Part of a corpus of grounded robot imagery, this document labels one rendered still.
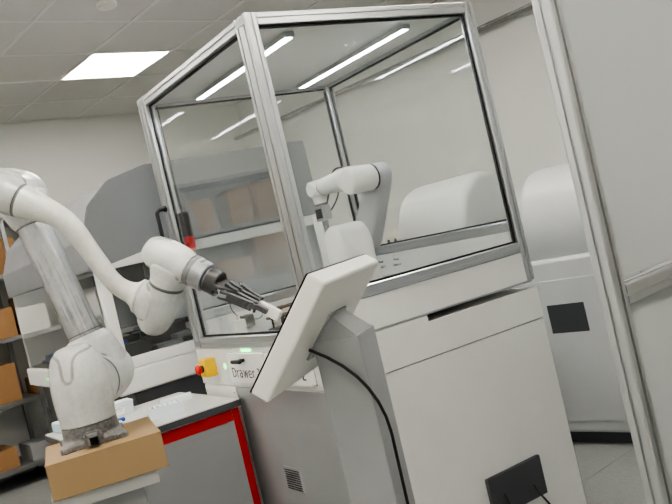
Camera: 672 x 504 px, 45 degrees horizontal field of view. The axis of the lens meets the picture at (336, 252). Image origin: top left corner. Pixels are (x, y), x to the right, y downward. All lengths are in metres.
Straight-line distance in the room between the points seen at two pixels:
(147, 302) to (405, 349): 0.86
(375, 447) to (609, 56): 1.04
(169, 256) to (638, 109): 1.26
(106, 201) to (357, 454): 2.02
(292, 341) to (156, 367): 1.94
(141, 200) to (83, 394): 1.55
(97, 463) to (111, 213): 1.63
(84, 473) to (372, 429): 0.78
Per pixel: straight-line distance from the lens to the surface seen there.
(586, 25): 1.80
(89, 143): 7.52
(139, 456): 2.31
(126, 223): 3.70
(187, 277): 2.28
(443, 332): 2.78
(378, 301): 2.62
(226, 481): 3.11
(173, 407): 3.13
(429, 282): 2.75
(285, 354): 1.83
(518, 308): 3.02
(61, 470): 2.30
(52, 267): 2.58
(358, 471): 2.05
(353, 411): 2.01
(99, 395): 2.37
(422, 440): 2.73
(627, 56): 1.90
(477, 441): 2.88
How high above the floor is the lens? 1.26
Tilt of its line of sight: 1 degrees down
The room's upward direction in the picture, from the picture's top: 13 degrees counter-clockwise
